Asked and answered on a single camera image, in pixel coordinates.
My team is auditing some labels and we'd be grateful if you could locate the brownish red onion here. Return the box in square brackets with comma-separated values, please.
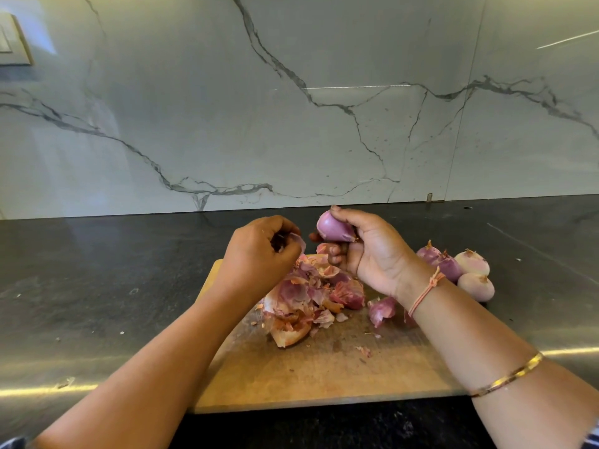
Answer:
[455, 248, 492, 278]

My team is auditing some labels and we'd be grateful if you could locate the pile of onion peels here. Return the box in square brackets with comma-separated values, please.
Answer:
[256, 233, 402, 350]

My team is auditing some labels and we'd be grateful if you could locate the wooden cutting board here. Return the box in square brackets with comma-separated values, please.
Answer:
[192, 249, 467, 414]

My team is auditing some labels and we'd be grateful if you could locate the person's right hand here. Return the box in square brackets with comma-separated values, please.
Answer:
[311, 205, 436, 300]

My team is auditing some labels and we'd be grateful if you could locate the orange thread bracelet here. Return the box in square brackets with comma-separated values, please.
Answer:
[406, 267, 447, 322]

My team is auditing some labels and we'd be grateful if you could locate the small red onion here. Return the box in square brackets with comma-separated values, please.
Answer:
[416, 240, 442, 266]

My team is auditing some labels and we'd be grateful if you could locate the gold bangle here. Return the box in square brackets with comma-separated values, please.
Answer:
[470, 351, 545, 399]

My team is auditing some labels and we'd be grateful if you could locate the person's left forearm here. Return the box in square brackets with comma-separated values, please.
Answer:
[32, 291, 246, 449]

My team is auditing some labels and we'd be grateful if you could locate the white wall switch plate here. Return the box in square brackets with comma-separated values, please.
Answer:
[0, 12, 34, 67]

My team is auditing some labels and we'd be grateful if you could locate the person's left hand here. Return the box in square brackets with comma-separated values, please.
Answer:
[213, 215, 306, 309]

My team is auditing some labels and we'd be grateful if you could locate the person's right forearm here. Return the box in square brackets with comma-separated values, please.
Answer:
[412, 278, 599, 449]

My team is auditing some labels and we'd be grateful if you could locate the red onion with pale patch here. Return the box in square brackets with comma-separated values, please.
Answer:
[316, 210, 359, 243]

